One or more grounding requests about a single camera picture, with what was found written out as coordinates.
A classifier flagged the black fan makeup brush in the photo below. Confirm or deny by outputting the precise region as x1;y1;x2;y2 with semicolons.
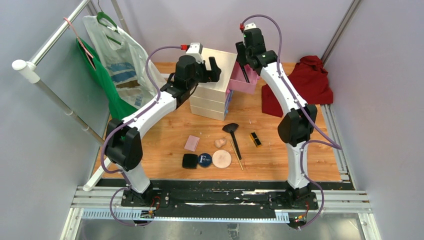
222;123;242;159

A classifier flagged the green cloth bag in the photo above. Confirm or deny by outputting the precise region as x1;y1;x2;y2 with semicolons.
75;39;137;120

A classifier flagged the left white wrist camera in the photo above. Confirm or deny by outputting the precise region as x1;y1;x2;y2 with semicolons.
185;42;204;64

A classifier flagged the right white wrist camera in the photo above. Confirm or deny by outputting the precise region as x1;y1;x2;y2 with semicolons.
240;22;257;32

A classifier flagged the red cloth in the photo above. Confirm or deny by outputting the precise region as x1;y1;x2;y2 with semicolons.
261;55;334;118

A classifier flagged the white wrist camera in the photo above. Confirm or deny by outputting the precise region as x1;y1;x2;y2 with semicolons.
240;22;257;32
185;42;204;64

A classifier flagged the black square compact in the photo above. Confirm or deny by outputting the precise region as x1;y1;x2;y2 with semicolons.
182;153;198;170

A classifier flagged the round beige powder puff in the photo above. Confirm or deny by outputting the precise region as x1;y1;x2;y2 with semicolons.
212;150;232;169

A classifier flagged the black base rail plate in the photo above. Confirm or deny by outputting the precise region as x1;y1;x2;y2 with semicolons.
120;180;319;219

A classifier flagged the black gold lipstick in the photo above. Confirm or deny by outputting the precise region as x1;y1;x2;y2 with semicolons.
249;132;262;148

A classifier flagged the round navy compact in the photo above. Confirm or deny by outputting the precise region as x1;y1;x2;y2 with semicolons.
197;153;213;168

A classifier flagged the white plastic bag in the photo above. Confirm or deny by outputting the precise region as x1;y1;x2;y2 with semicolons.
82;15;157;110

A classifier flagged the metal clothes rack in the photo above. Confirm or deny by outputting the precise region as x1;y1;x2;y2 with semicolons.
11;0;127;192

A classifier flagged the pink clothes hanger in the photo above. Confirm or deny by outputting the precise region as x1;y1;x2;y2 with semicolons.
63;17;96;70

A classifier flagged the pink square pad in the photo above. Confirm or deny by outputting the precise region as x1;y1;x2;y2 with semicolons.
184;135;200;152

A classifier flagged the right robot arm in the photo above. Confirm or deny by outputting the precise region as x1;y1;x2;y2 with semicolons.
236;26;318;209

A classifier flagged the beige makeup sponge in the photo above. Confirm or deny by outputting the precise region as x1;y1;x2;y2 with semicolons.
214;137;227;149

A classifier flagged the thin gold brush handle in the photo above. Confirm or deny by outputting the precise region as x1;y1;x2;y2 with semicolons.
230;140;244;171

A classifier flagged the green clothes hanger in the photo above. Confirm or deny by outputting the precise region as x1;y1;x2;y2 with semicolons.
96;11;122;46

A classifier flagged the white mini drawer cabinet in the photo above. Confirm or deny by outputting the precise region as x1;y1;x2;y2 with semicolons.
189;48;237;121

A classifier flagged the aluminium frame rail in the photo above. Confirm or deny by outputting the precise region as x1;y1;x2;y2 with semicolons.
320;104;373;214

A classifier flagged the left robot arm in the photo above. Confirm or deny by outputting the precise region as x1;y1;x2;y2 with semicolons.
103;54;222;207

